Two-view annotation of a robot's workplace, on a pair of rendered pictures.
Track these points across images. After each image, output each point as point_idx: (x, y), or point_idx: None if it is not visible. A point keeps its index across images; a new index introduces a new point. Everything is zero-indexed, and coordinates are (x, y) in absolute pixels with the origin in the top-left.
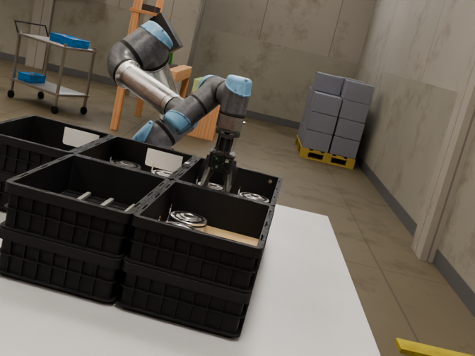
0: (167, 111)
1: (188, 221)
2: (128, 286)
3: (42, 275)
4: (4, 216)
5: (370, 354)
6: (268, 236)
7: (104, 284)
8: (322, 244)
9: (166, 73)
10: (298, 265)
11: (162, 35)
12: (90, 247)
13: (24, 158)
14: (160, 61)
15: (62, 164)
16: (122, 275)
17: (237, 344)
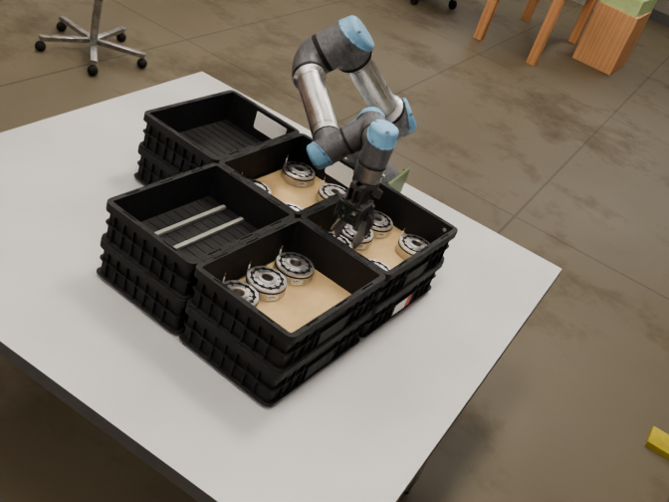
0: (312, 142)
1: (289, 269)
2: (189, 326)
3: (128, 289)
4: None
5: (404, 467)
6: (442, 284)
7: (172, 316)
8: (505, 311)
9: (366, 75)
10: (437, 335)
11: (356, 38)
12: (163, 280)
13: (180, 152)
14: (353, 64)
15: (196, 175)
16: None
17: (265, 412)
